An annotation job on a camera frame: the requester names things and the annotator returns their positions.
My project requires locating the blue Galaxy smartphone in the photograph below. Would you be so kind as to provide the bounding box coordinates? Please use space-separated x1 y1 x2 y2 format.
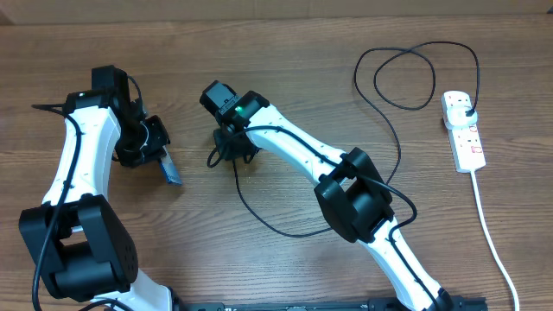
158 146 182 186

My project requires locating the white power strip cord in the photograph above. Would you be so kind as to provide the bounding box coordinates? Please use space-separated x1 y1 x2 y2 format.
469 169 521 311

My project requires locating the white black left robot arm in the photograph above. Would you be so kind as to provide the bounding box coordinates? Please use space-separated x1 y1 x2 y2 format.
18 65 184 310

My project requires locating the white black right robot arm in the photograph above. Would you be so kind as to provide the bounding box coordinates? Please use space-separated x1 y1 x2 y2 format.
200 80 454 310

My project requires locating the white power strip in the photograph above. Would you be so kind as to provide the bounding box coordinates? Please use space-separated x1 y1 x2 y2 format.
441 91 486 173

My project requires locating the white charger plug adapter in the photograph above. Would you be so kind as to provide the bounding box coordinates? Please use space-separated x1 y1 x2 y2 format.
443 107 478 130

